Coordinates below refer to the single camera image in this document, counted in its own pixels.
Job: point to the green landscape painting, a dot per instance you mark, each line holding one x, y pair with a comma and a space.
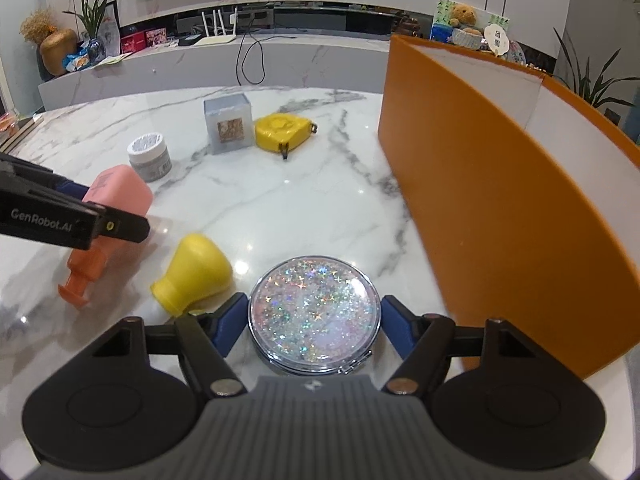
440, 15

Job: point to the large orange cardboard box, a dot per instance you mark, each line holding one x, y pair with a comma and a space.
475, 210

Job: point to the white round paper fan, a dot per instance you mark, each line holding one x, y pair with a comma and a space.
496, 39

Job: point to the yellow bulb-shaped bottle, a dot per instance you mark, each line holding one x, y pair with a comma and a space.
197, 270

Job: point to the white marble tv console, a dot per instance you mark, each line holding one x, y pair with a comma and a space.
200, 67

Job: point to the brown teddy bear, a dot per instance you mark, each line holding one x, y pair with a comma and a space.
462, 15

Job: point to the long-leaf potted plant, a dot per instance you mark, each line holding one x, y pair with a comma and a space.
590, 80

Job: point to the white router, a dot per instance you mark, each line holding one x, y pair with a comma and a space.
220, 37

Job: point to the grey cube box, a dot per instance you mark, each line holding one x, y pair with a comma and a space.
227, 125

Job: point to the gold vase with dried flowers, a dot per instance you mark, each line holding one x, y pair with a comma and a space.
57, 52

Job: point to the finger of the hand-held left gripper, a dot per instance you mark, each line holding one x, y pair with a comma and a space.
75, 191
125, 227

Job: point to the pink bottle with orange pump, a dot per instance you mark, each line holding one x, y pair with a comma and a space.
122, 190

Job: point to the patterned round fan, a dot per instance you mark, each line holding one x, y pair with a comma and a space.
516, 52

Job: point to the round glitter compact mirror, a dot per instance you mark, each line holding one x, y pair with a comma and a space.
315, 305

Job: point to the blue snack packet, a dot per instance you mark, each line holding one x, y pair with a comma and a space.
75, 62

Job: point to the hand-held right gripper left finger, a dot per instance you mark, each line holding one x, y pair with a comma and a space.
230, 325

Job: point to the tall grass-leaf plant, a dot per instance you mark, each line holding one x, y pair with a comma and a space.
92, 10

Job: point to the small glass vase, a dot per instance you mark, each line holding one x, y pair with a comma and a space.
96, 50

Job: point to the grey jar glitter lid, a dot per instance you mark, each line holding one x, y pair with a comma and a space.
150, 160

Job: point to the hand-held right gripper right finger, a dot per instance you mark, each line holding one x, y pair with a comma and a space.
400, 325

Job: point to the yellow tape measure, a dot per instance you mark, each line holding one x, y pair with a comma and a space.
277, 132

